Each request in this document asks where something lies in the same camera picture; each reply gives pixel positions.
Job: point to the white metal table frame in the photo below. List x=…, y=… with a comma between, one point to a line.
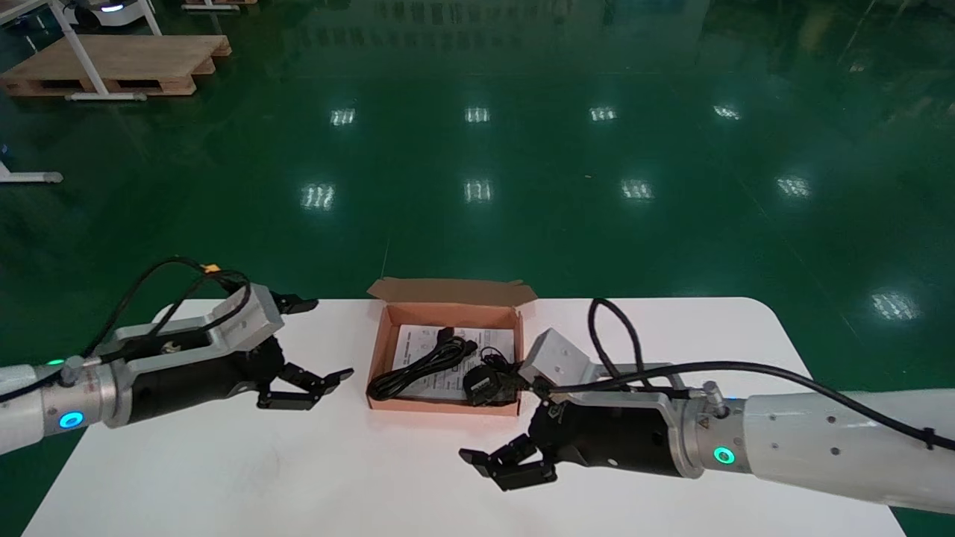
x=82, y=60

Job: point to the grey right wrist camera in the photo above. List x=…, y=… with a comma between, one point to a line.
x=556, y=358

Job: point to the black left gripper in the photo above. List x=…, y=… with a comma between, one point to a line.
x=186, y=388

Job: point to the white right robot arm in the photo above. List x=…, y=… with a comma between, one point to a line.
x=821, y=447

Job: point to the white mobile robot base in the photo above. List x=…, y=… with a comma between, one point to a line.
x=112, y=9

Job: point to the small wooden pallet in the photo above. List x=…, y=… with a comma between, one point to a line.
x=216, y=3

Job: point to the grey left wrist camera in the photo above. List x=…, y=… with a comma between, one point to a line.
x=254, y=317

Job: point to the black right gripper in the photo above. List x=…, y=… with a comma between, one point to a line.
x=612, y=440

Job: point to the white printed instruction sheet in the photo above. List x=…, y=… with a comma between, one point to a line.
x=414, y=347

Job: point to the large wooden pallet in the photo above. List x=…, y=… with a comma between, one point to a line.
x=127, y=60

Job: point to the white metal table foot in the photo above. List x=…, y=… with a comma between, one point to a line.
x=30, y=177

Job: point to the brown cardboard box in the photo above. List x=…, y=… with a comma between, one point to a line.
x=448, y=292

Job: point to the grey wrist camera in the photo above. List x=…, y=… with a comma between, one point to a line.
x=556, y=358
x=254, y=317

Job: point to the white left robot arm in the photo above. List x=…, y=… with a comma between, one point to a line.
x=22, y=410

